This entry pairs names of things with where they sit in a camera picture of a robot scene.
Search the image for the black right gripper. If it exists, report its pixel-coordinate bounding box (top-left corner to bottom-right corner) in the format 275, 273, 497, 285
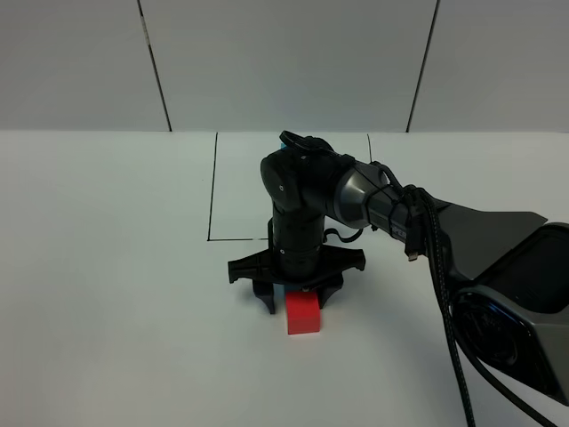
228, 207, 365, 315

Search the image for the black braided cable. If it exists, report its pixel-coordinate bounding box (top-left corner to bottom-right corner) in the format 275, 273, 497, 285
371, 160, 569, 427

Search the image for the red cube block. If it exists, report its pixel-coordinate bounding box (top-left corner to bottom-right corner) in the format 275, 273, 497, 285
285, 291, 321, 335

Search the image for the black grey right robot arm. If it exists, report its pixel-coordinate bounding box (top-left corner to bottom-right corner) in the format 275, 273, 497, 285
228, 131, 568, 404

